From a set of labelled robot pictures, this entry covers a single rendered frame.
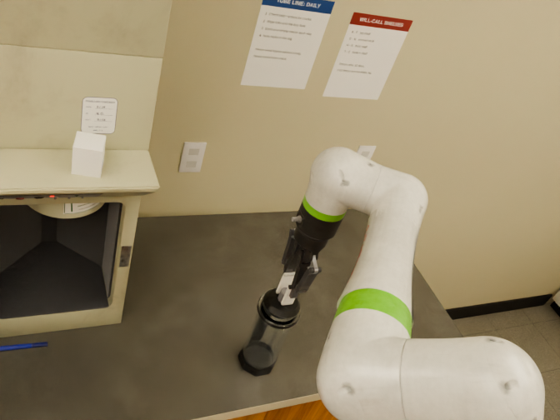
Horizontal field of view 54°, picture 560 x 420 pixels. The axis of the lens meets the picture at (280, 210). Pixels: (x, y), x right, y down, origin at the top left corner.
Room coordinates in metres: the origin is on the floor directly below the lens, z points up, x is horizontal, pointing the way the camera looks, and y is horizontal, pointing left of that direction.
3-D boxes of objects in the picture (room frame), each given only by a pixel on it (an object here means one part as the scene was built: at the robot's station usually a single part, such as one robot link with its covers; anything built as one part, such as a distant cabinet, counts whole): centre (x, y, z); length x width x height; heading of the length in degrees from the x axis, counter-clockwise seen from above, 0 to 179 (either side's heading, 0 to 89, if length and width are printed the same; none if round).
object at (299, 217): (0.92, -0.08, 1.47); 0.12 x 0.09 x 0.06; 124
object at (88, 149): (0.76, 0.36, 1.54); 0.05 x 0.05 x 0.06; 20
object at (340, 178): (0.92, -0.09, 1.57); 0.13 x 0.11 x 0.14; 86
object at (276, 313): (0.92, -0.08, 1.19); 0.09 x 0.09 x 0.07
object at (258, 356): (0.92, -0.08, 1.06); 0.11 x 0.11 x 0.21
